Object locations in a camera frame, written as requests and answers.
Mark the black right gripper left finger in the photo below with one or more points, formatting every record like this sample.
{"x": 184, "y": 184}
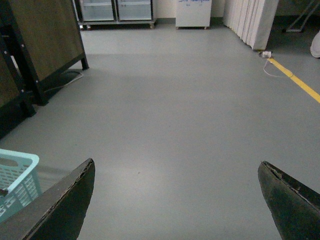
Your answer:
{"x": 57, "y": 214}

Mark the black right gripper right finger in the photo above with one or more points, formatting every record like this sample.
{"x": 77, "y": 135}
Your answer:
{"x": 294, "y": 207}

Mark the light blue plastic basket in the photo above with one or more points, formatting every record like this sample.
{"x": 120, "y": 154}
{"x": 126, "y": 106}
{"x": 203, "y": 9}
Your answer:
{"x": 19, "y": 182}

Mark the yellow floor tape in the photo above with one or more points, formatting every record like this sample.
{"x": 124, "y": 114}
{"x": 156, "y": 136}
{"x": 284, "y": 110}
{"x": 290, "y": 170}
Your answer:
{"x": 289, "y": 74}

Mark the white folding partition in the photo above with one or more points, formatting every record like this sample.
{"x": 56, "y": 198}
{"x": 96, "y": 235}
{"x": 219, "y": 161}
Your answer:
{"x": 251, "y": 20}

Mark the glass door display fridge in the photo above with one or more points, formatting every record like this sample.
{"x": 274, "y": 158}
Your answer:
{"x": 91, "y": 13}

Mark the white chest freezer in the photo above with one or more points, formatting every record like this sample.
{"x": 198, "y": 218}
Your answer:
{"x": 193, "y": 13}

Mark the wooden panel black frame shelf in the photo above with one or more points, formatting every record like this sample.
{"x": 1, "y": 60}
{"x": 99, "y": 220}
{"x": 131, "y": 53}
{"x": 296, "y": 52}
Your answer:
{"x": 44, "y": 38}

